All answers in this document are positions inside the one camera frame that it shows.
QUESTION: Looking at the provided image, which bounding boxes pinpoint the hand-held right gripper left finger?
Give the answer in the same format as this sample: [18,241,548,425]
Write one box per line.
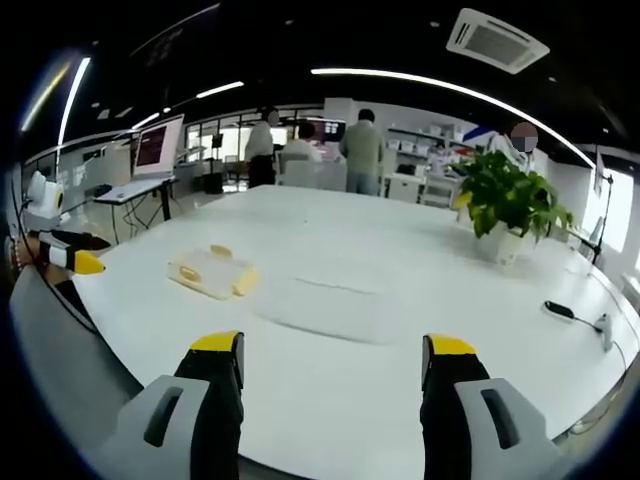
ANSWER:
[87,329,246,480]

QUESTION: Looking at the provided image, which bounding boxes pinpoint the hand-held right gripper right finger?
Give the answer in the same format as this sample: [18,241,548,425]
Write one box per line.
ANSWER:
[418,333,571,480]

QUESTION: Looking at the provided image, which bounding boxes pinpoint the yellowish plastic buckle part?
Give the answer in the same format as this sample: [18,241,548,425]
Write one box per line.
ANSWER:
[230,265,262,298]

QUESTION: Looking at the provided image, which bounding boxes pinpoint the person's left hand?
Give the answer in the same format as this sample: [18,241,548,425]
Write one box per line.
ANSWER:
[19,237,47,269]

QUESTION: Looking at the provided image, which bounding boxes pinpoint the white side desk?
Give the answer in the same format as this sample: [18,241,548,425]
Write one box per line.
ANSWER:
[92,175,180,245]

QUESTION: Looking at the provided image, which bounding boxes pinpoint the large white-framed monitor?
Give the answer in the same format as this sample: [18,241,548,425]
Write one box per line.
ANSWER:
[131,113,186,181]

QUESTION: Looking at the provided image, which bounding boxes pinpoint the small black device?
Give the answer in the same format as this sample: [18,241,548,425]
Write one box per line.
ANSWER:
[542,299,577,320]

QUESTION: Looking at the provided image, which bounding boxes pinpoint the white plug adapter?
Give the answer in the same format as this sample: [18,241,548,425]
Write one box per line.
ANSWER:
[594,312,617,352]

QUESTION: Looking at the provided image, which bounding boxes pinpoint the black speaker on stand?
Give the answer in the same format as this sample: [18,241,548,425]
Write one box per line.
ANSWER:
[203,131,225,195]

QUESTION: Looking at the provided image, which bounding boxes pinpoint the white table mat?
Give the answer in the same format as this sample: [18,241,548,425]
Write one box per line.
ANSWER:
[248,276,404,347]

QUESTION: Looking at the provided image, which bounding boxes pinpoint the short ceiling light strip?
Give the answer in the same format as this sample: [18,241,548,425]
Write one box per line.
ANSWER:
[194,80,246,100]

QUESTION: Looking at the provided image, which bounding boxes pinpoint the green potted plant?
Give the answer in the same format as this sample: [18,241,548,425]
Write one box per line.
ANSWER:
[448,148,577,267]

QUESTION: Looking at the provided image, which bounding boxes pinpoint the black tripod stand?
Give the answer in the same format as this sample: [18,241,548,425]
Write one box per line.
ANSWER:
[582,143,617,266]

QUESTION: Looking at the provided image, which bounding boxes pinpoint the background computer screen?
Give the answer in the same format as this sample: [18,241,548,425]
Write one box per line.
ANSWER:
[303,118,347,145]

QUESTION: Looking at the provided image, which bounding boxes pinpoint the white storage shelves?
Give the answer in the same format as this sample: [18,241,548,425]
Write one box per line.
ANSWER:
[385,125,464,206]

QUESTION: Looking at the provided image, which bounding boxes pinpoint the long ceiling light strip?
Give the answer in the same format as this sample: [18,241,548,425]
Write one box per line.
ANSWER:
[309,67,599,169]

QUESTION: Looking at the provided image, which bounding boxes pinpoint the ceiling air conditioner unit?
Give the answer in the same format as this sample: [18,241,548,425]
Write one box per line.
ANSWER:
[445,6,552,76]

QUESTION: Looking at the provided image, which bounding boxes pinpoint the thin grey cable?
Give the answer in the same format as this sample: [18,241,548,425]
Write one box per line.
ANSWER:
[572,313,629,374]

